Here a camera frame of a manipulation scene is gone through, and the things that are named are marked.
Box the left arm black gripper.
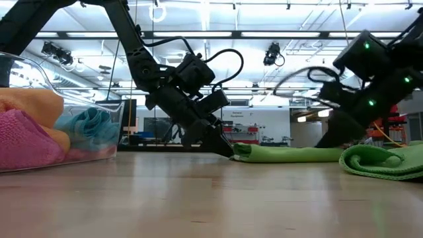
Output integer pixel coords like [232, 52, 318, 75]
[145, 85, 235, 158]

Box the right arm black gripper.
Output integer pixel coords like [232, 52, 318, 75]
[315, 108, 368, 149]

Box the green microfiber towel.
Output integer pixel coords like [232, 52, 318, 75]
[230, 141, 345, 164]
[338, 140, 423, 182]

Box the pink microfiber towel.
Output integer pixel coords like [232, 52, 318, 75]
[0, 108, 67, 171]
[65, 144, 118, 163]

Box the blue microfiber towel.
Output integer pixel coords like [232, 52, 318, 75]
[54, 107, 122, 151]

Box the clear plastic bin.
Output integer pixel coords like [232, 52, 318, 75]
[0, 52, 126, 173]

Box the orange microfiber towel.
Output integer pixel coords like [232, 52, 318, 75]
[0, 87, 71, 153]

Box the red and white workbench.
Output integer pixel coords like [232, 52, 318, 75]
[223, 124, 260, 145]

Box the black shelving unit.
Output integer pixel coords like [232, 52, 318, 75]
[369, 112, 409, 143]

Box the black monitor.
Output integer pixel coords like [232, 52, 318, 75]
[95, 99, 137, 133]

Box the black ceiling spotlight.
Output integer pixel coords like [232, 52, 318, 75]
[262, 42, 286, 67]
[40, 41, 74, 66]

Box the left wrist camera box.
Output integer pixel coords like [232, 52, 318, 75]
[198, 89, 231, 115]

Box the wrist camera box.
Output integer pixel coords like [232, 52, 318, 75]
[318, 81, 357, 107]
[198, 89, 231, 115]

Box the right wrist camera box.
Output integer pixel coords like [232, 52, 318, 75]
[318, 81, 357, 107]

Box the yellow hanging cable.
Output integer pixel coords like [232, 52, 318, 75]
[372, 121, 408, 148]

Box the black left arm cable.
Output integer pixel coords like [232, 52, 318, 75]
[141, 35, 245, 94]

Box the silver ventilation duct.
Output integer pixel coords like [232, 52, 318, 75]
[19, 49, 100, 92]

